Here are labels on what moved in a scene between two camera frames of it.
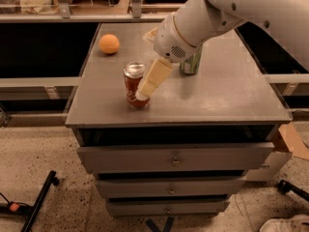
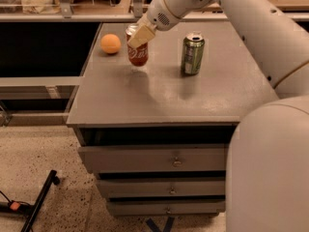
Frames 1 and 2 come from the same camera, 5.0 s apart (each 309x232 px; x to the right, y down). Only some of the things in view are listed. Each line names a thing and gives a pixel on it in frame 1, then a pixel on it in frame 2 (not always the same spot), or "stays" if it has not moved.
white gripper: (169, 41) to (158, 13)
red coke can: (133, 72) to (137, 55)
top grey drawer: (175, 158) stays
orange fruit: (109, 43) stays
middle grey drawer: (170, 187) stays
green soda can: (190, 66) stays
